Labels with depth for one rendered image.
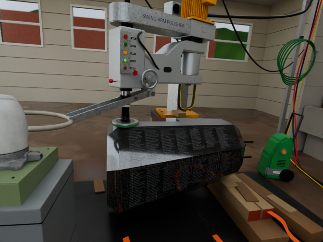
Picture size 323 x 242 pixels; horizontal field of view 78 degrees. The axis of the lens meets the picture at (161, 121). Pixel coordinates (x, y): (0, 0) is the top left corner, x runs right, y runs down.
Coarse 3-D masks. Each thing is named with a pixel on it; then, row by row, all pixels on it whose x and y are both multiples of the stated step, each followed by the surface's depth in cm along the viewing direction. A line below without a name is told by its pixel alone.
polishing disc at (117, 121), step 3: (114, 120) 163; (117, 120) 163; (132, 120) 166; (135, 120) 167; (114, 123) 156; (117, 123) 154; (120, 123) 154; (123, 123) 154; (126, 123) 155; (129, 123) 155; (132, 123) 156; (135, 123) 158
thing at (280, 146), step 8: (272, 136) 268; (280, 136) 256; (288, 136) 252; (272, 144) 259; (280, 144) 248; (288, 144) 247; (264, 152) 269; (272, 152) 254; (280, 152) 249; (288, 152) 250; (264, 160) 265; (272, 160) 253; (280, 160) 253; (288, 160) 252; (264, 168) 262; (272, 168) 256; (280, 168) 255; (264, 176) 264; (272, 176) 258; (280, 176) 255; (288, 176) 253
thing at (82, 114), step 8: (144, 88) 173; (136, 96) 157; (144, 96) 162; (96, 104) 151; (104, 104) 155; (112, 104) 147; (120, 104) 151; (72, 112) 143; (80, 112) 146; (88, 112) 138; (96, 112) 142; (104, 112) 145; (80, 120) 136
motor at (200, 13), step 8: (184, 0) 172; (192, 0) 167; (200, 0) 167; (208, 0) 164; (216, 0) 169; (184, 8) 172; (192, 8) 169; (200, 8) 168; (184, 16) 174; (192, 16) 163; (200, 16) 171
